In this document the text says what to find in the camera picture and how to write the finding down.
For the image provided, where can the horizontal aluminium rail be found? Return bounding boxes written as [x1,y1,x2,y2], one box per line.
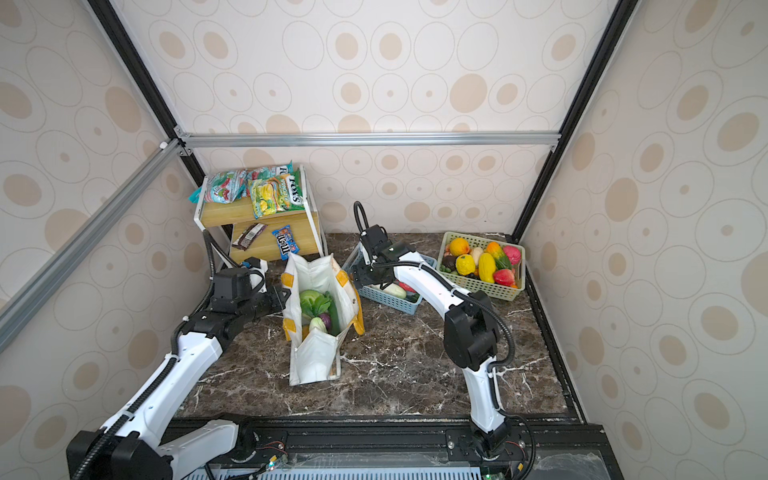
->
[181,131,561,148]

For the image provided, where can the green cucumber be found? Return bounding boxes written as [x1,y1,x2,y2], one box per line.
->
[326,292,342,335]

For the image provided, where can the blue plastic basket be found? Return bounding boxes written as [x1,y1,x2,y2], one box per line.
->
[342,245,422,315]

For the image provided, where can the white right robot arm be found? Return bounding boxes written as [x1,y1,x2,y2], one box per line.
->
[352,201,525,459]

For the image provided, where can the white grocery bag yellow handles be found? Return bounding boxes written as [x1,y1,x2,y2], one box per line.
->
[281,253,365,386]

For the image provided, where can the yellow candy snack bag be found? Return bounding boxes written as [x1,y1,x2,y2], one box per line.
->
[248,177,291,218]

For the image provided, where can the left diagonal aluminium rail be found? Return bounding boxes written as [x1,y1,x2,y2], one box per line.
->
[1,139,181,350]

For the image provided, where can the green gummy snack bag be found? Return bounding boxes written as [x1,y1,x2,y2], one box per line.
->
[188,169,249,204]

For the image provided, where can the white wooden two-tier shelf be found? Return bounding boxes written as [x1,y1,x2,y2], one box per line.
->
[193,163,330,268]

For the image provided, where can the red bell pepper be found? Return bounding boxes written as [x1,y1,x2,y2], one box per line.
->
[397,281,417,294]

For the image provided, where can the green leafy vegetable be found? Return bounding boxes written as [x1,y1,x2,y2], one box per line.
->
[299,290,333,319]

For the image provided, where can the green mint snack bag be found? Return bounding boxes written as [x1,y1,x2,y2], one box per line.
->
[255,163,304,211]

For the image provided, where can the green cabbage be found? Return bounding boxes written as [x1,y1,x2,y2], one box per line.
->
[299,289,326,317]

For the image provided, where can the green plastic basket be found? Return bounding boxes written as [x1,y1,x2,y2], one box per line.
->
[437,232,526,301]

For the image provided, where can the pink peach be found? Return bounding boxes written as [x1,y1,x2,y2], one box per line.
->
[503,245,523,266]

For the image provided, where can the brown chocolate bar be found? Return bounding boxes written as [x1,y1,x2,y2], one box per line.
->
[232,223,266,251]

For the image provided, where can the white eggplant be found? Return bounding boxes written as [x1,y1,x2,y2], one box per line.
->
[309,317,327,333]
[383,283,408,299]

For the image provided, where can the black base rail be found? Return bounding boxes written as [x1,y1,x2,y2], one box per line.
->
[188,414,623,479]

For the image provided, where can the orange fruit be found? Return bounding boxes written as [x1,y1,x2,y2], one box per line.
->
[448,237,472,257]

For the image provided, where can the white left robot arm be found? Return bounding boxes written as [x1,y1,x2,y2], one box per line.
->
[66,231,291,479]

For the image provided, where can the blue candy packet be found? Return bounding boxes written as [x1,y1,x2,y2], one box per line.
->
[272,225,300,261]

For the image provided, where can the red apple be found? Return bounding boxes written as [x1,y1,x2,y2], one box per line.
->
[493,269,516,288]

